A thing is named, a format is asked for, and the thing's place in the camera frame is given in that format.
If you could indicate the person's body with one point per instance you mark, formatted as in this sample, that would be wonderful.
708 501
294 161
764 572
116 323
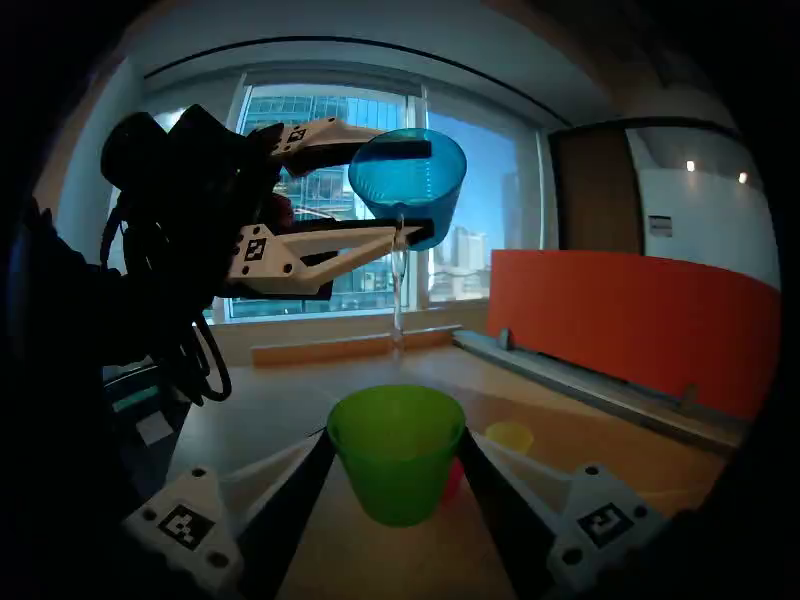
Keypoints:
56 375

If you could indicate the yellow plastic cup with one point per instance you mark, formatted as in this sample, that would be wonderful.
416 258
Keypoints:
511 435

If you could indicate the green plastic cup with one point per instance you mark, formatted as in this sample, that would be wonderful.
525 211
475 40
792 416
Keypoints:
397 456

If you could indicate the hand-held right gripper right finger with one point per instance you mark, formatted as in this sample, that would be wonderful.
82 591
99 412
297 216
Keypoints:
581 512

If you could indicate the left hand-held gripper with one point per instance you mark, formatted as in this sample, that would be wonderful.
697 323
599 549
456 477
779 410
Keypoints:
181 187

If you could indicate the blue plastic cup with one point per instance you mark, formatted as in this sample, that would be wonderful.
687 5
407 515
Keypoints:
412 187

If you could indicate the red desk screen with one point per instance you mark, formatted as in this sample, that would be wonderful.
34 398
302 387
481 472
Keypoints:
631 337

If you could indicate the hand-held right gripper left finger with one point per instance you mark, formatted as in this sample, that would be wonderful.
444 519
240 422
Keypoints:
206 509

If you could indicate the red plastic cup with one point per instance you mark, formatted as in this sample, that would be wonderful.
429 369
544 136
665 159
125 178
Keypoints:
454 478

